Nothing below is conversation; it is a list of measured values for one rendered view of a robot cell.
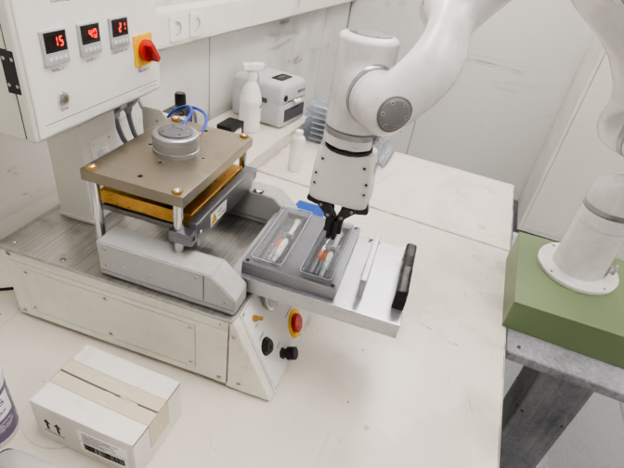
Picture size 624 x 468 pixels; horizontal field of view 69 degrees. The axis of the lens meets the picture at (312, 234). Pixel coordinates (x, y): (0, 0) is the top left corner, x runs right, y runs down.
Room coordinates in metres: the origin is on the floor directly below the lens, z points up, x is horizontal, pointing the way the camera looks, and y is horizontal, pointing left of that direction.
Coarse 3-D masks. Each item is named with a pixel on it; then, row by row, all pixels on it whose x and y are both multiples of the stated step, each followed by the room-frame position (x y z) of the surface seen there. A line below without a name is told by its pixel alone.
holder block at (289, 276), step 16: (272, 224) 0.72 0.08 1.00; (320, 224) 0.74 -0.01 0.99; (304, 240) 0.68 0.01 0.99; (352, 240) 0.70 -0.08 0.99; (304, 256) 0.63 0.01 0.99; (256, 272) 0.59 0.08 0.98; (272, 272) 0.58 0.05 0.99; (288, 272) 0.58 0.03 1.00; (304, 272) 0.59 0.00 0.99; (336, 272) 0.60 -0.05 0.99; (304, 288) 0.57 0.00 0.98; (320, 288) 0.56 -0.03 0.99; (336, 288) 0.56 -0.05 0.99
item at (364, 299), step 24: (360, 240) 0.75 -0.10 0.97; (240, 264) 0.61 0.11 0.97; (360, 264) 0.67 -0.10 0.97; (384, 264) 0.68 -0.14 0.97; (264, 288) 0.57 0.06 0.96; (288, 288) 0.57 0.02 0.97; (360, 288) 0.58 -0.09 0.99; (384, 288) 0.61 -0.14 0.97; (336, 312) 0.55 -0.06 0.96; (360, 312) 0.54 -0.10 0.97; (384, 312) 0.55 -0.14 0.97
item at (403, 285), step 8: (408, 248) 0.69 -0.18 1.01; (416, 248) 0.70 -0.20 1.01; (408, 256) 0.66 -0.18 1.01; (408, 264) 0.64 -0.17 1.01; (400, 272) 0.62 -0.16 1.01; (408, 272) 0.62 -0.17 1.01; (400, 280) 0.59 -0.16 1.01; (408, 280) 0.59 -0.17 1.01; (400, 288) 0.57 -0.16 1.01; (408, 288) 0.58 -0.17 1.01; (400, 296) 0.56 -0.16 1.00; (392, 304) 0.57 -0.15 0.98; (400, 304) 0.56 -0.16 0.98
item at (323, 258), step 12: (348, 228) 0.73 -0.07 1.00; (324, 240) 0.68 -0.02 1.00; (336, 240) 0.68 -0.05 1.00; (312, 252) 0.64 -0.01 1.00; (324, 252) 0.64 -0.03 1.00; (336, 252) 0.65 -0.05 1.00; (312, 264) 0.60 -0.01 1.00; (324, 264) 0.61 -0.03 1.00; (336, 264) 0.61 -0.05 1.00; (324, 276) 0.58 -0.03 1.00
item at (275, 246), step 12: (288, 216) 0.74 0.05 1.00; (300, 216) 0.74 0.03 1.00; (276, 228) 0.69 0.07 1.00; (288, 228) 0.70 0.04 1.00; (300, 228) 0.70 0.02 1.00; (264, 240) 0.65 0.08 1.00; (276, 240) 0.65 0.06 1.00; (288, 240) 0.66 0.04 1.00; (264, 252) 0.61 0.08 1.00; (276, 252) 0.62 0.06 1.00; (288, 252) 0.63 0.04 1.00
